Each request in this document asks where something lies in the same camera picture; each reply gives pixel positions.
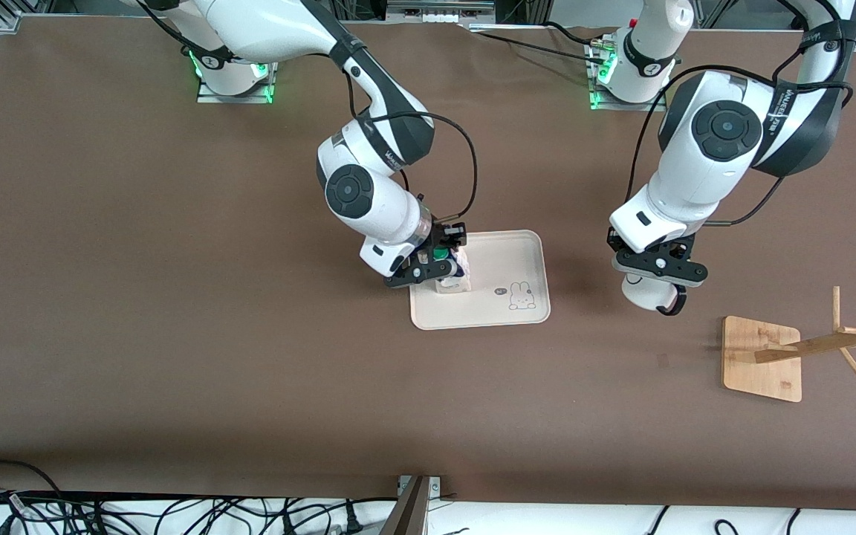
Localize white smiley face cup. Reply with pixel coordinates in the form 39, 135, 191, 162
621, 273, 688, 318

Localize blue white milk carton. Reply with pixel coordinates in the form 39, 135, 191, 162
430, 247, 472, 295

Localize cream rabbit print tray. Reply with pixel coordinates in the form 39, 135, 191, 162
408, 230, 551, 331

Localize wooden mug stand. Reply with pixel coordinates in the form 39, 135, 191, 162
722, 286, 856, 403

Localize grey power strip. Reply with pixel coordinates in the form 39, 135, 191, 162
386, 0, 497, 23

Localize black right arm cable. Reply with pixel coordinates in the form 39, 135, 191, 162
346, 74, 479, 224

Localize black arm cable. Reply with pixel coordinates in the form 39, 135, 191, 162
623, 64, 855, 225
346, 74, 479, 224

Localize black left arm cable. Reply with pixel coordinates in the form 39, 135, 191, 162
623, 64, 855, 225

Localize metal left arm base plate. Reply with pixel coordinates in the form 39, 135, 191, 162
589, 88, 668, 113

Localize metal frame bracket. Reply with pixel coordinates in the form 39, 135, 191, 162
380, 476, 444, 535

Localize black base power cable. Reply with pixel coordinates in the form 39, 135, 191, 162
465, 21, 611, 66

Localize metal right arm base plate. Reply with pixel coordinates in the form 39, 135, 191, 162
196, 71, 275, 105

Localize tangled black floor cables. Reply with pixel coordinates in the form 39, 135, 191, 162
0, 459, 399, 535

